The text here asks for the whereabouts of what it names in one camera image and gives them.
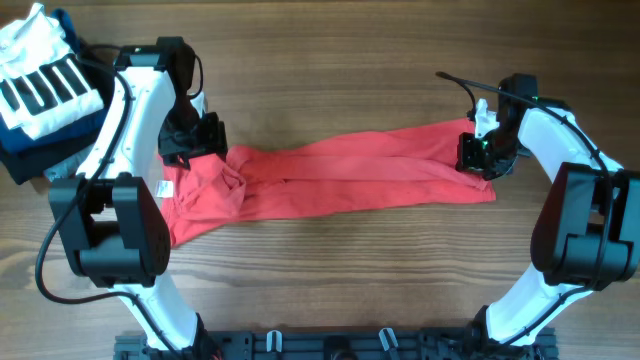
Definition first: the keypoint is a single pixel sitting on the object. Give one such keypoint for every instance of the white black printed folded shirt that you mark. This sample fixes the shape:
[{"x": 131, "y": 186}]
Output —
[{"x": 40, "y": 75}]

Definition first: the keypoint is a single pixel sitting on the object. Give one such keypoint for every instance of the red soccer t-shirt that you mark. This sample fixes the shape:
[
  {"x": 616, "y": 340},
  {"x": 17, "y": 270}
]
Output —
[{"x": 347, "y": 173}]

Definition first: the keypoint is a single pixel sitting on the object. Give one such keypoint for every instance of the grey folded shirt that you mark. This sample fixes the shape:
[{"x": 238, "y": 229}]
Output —
[{"x": 68, "y": 167}]

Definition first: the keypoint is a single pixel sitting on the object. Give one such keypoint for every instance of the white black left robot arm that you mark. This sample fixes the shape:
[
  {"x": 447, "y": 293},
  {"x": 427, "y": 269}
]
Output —
[{"x": 111, "y": 228}]

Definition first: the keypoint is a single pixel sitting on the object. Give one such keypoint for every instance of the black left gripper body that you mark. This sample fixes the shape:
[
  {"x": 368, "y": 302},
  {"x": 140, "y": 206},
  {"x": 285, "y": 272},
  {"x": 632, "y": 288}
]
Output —
[{"x": 193, "y": 136}]

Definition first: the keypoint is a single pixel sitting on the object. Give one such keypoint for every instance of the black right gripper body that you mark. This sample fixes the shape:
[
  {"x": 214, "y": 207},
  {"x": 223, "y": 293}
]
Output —
[{"x": 492, "y": 152}]

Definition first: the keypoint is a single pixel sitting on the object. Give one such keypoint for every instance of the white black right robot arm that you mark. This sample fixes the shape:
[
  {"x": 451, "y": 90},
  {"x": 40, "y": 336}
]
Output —
[{"x": 587, "y": 234}]

